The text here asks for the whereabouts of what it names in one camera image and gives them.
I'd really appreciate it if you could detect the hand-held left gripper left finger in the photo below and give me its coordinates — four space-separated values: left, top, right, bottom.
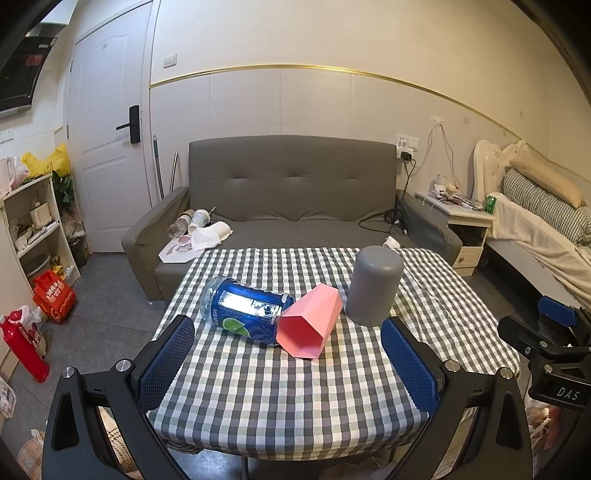
41 315 197 480

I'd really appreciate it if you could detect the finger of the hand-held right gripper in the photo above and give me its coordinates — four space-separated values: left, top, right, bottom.
497 315 578 357
537 296 579 331

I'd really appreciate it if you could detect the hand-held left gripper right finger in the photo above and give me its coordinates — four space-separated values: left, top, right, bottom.
381 316 534 480

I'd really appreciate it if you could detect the pink faceted cup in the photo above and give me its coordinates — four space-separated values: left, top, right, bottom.
276 284 344 360

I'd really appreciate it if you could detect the grey cup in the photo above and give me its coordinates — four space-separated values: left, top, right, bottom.
345 246 404 328

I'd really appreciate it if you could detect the bed with pillows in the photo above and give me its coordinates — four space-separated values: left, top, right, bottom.
485 193 591 306

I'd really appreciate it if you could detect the blue drink can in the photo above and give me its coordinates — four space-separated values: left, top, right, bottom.
201 276 295 346

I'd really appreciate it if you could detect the grey checked duvet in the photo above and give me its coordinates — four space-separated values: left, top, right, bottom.
502 168 591 246

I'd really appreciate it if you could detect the grey checked tablecloth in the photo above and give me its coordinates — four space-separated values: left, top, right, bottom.
148 247 522 455

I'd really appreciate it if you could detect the white paper bag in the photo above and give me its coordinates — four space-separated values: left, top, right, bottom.
158 234 204 265

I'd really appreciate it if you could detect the white nightstand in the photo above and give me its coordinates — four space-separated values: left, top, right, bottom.
414 190 498 278

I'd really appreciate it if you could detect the red shopping bag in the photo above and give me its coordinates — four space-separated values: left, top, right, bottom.
32 270 77 325

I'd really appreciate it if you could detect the tan pillow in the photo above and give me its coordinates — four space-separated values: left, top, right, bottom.
509 154 587 208

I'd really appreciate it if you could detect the white crumpled cloth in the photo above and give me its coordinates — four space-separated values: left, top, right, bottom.
191 222 232 253

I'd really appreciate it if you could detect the red fire extinguisher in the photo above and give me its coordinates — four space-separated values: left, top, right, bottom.
0 310 51 384

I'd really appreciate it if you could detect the white plastic bag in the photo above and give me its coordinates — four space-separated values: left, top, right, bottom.
9 305 48 357

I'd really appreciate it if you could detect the white bed headboard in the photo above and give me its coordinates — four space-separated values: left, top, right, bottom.
472 138 532 200

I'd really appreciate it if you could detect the white door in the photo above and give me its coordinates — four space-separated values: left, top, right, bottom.
67 0 155 254

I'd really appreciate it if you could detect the white storage shelf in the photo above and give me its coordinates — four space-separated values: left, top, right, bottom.
0 173 81 296

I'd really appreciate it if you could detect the green houseplant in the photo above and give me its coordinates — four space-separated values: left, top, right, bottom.
52 170 77 214

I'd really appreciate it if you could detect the grey sofa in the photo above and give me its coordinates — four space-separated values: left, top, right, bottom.
121 135 462 303

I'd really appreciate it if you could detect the yellow plastic bag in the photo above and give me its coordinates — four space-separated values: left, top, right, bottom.
21 143 71 179

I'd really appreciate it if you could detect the pink jug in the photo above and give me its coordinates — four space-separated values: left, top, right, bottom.
0 156 29 195

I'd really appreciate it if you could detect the black range hood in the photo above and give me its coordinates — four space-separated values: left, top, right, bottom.
0 23 65 117

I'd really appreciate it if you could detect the black cable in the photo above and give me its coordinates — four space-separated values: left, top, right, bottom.
358 159 416 234

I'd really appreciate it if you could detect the white cable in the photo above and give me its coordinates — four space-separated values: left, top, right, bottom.
425 115 463 195

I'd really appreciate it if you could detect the black door lock handle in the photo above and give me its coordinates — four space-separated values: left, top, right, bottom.
116 105 140 144

